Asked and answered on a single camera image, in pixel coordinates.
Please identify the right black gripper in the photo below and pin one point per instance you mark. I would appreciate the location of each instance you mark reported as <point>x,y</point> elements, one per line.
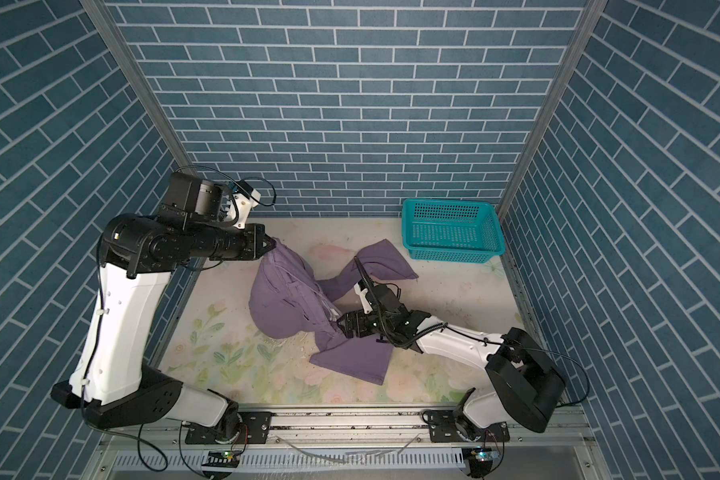
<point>361,328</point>

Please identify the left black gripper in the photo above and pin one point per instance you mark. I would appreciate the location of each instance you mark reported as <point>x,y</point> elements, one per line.
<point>253,248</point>

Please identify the purple trousers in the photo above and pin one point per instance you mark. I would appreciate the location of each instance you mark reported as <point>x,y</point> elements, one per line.
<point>286,299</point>

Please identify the teal plastic basket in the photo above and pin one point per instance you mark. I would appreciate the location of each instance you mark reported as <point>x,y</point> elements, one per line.
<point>451,231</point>

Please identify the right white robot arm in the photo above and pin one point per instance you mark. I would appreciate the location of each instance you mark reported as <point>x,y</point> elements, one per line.
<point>526,384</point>

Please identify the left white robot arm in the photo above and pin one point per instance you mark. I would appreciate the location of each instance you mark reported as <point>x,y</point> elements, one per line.
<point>112,386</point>

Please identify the right green circuit board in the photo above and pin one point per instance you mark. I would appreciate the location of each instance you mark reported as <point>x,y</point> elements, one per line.
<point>480,458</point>

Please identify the green circuit board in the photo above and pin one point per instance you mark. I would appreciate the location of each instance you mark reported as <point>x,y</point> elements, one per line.
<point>223,459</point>
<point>480,458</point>

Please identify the left green circuit board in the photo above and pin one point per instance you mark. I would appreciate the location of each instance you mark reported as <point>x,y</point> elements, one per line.
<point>223,459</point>

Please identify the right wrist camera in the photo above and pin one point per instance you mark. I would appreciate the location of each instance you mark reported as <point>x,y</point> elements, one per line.
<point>377,298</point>

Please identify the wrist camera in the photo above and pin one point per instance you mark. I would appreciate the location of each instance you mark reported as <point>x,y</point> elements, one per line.
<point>377,298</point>
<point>190,200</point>

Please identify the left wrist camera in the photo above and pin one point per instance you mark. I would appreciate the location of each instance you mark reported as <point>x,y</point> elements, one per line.
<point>190,200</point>

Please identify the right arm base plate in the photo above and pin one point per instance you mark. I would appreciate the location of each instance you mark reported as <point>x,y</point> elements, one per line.
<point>447,426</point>

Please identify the white slotted cable duct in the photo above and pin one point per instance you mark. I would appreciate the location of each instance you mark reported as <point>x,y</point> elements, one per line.
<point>285,460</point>

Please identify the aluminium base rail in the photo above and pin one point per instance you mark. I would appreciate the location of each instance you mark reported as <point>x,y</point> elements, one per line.
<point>566,449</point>

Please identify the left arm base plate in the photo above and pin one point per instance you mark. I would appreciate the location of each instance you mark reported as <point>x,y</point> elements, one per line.
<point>236,428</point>

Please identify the left corner metal post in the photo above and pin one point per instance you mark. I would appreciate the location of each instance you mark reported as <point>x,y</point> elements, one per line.
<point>144,157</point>

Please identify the corner metal post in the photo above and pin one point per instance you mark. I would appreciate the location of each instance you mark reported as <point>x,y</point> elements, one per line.
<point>144,157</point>
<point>581,35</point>

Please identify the right corner metal post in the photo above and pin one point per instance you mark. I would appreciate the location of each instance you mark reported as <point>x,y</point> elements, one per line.
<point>581,35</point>

